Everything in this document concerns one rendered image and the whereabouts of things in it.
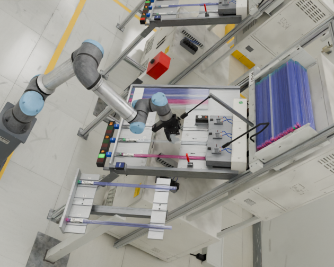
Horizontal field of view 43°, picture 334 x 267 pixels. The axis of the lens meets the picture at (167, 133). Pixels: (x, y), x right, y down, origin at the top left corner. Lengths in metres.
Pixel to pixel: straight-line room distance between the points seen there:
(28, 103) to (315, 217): 2.57
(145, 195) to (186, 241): 0.55
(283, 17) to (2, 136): 2.14
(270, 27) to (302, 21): 0.23
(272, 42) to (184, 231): 1.62
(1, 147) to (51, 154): 0.67
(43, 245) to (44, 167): 0.55
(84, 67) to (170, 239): 1.45
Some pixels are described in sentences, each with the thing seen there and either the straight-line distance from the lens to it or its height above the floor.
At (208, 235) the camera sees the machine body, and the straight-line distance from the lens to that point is 2.87.
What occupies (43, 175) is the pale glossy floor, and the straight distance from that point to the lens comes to 3.04.
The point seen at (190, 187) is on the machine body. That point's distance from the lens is 2.88.
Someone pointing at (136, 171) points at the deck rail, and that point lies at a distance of 2.36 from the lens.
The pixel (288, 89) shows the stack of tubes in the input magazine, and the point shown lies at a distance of 2.28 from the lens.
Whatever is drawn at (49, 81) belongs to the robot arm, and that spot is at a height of 0.85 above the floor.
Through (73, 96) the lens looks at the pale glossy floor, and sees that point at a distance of 3.51.
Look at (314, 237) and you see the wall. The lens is 3.78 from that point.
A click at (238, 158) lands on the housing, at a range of 2.26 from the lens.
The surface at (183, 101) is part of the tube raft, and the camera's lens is 2.66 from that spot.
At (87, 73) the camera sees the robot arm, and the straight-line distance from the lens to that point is 2.00.
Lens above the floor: 2.50
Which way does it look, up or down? 39 degrees down
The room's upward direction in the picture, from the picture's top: 54 degrees clockwise
